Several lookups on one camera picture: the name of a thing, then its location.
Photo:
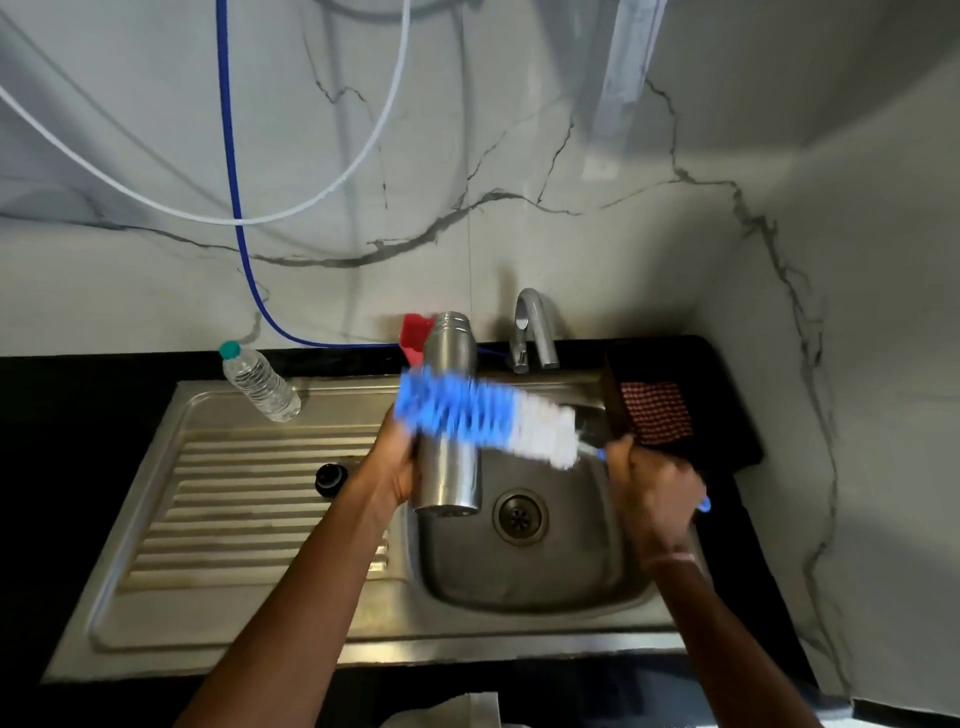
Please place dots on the dark woven tray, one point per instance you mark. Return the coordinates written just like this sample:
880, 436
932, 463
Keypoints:
720, 420

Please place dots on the blue white bottle brush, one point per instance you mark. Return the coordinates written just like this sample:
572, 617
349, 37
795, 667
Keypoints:
480, 412

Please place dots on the clear plastic water bottle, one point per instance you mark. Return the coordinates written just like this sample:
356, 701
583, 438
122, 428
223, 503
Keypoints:
259, 382

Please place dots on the stainless steel sink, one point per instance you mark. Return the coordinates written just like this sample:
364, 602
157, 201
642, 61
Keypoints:
225, 600

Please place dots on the steel flask bottle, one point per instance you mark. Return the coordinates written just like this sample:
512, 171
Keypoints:
448, 465

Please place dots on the person's right forearm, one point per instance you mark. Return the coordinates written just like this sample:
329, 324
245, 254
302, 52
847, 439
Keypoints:
727, 645

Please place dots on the chrome sink faucet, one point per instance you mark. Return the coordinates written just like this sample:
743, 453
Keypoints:
536, 330

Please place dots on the person's right hand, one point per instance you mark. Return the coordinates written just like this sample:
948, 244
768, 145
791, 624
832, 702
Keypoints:
652, 495

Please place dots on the red checkered cloth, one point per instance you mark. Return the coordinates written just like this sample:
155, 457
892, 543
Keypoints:
656, 412

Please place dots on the red plastic brush holder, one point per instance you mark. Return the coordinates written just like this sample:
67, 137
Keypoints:
411, 337

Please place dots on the metal sink drain strainer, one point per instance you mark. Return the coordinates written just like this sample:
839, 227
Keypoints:
520, 517

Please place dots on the person's left hand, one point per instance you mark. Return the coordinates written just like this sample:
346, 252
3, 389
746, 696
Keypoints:
390, 465

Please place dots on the black flask stopper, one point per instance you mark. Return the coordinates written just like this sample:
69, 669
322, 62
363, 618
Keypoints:
331, 480

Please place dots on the person's left forearm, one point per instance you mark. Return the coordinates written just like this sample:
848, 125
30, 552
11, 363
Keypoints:
285, 637

